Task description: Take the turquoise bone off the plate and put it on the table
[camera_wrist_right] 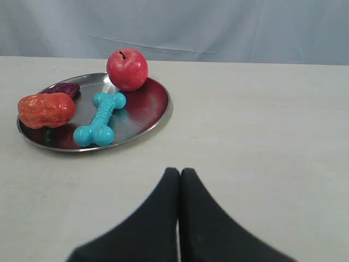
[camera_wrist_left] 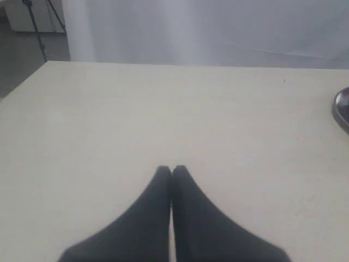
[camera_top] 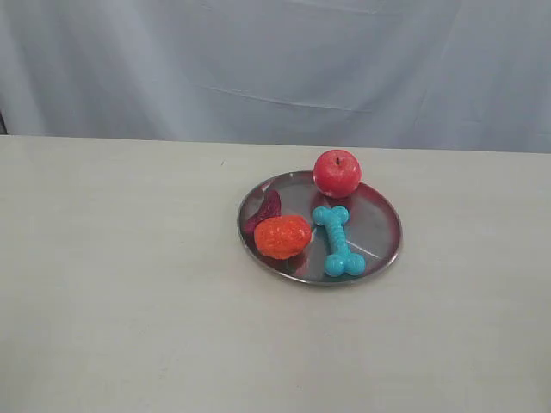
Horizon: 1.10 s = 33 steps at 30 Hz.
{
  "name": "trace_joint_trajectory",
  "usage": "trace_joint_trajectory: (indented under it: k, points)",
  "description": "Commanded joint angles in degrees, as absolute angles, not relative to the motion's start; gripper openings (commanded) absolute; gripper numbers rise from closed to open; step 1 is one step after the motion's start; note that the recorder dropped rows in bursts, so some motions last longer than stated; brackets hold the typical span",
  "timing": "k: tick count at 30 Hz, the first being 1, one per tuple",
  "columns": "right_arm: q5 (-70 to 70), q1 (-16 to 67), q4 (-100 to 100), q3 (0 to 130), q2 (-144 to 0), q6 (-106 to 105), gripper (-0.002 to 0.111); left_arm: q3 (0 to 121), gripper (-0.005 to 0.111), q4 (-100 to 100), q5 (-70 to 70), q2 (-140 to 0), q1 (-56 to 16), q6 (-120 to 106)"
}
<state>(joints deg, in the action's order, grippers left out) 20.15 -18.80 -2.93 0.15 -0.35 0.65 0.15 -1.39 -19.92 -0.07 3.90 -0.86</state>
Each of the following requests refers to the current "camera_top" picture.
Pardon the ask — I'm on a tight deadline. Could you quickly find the teal toy bone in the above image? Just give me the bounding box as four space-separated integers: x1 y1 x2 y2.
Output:
312 206 366 278

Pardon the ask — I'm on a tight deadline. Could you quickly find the dark red leaf-shaped item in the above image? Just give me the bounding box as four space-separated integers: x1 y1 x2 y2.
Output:
242 190 282 236

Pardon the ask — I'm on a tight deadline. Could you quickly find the orange toy strawberry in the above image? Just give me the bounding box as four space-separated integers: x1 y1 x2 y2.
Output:
253 215 312 260

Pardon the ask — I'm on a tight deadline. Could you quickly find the red apple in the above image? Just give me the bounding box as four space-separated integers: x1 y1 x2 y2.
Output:
313 150 362 199

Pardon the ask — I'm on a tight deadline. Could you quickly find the round metal plate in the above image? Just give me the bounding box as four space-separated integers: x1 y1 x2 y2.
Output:
238 170 403 287

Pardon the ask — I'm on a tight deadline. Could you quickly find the white backdrop cloth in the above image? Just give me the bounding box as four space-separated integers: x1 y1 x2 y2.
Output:
1 1 550 152

